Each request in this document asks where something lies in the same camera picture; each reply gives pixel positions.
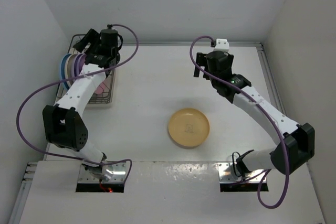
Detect purple plastic plate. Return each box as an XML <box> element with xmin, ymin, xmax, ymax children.
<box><xmin>77</xmin><ymin>54</ymin><xmax>86</xmax><ymax>75</ymax></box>
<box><xmin>71</xmin><ymin>54</ymin><xmax>81</xmax><ymax>77</ymax></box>

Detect cream plastic plate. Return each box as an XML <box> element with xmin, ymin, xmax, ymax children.
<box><xmin>65</xmin><ymin>54</ymin><xmax>76</xmax><ymax>90</ymax></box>

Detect blue plastic plate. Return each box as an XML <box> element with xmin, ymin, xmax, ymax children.
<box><xmin>59</xmin><ymin>54</ymin><xmax>71</xmax><ymax>81</ymax></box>

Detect pink plastic plate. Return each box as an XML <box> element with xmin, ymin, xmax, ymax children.
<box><xmin>94</xmin><ymin>79</ymin><xmax>109</xmax><ymax>95</ymax></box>

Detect yellow plastic plate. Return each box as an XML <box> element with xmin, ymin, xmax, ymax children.
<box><xmin>167</xmin><ymin>108</ymin><xmax>210</xmax><ymax>148</ymax></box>

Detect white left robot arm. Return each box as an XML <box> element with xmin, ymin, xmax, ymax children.
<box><xmin>43</xmin><ymin>25</ymin><xmax>123</xmax><ymax>181</ymax></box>

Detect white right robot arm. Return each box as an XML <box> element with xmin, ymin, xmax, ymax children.
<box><xmin>194</xmin><ymin>51</ymin><xmax>315</xmax><ymax>176</ymax></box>

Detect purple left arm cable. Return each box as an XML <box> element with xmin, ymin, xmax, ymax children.
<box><xmin>16</xmin><ymin>24</ymin><xmax>140</xmax><ymax>183</ymax></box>

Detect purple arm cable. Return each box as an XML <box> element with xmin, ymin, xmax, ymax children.
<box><xmin>190</xmin><ymin>36</ymin><xmax>290</xmax><ymax>209</ymax></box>
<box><xmin>16</xmin><ymin>24</ymin><xmax>140</xmax><ymax>183</ymax></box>

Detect grey wire dish rack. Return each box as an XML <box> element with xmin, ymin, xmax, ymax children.
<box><xmin>58</xmin><ymin>34</ymin><xmax>116</xmax><ymax>107</ymax></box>

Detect aluminium frame rail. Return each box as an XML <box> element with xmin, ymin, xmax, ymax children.
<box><xmin>256</xmin><ymin>40</ymin><xmax>300</xmax><ymax>159</ymax></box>

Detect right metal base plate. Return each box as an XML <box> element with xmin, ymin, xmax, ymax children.
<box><xmin>217</xmin><ymin>162</ymin><xmax>264</xmax><ymax>184</ymax></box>

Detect metal base plate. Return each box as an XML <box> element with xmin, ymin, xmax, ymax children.
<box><xmin>78</xmin><ymin>163</ymin><xmax>127</xmax><ymax>184</ymax></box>
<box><xmin>217</xmin><ymin>162</ymin><xmax>264</xmax><ymax>184</ymax></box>

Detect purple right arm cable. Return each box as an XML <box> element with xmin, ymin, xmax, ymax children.
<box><xmin>190</xmin><ymin>36</ymin><xmax>290</xmax><ymax>209</ymax></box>

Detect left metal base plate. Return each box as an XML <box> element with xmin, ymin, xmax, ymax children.
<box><xmin>78</xmin><ymin>163</ymin><xmax>127</xmax><ymax>184</ymax></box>

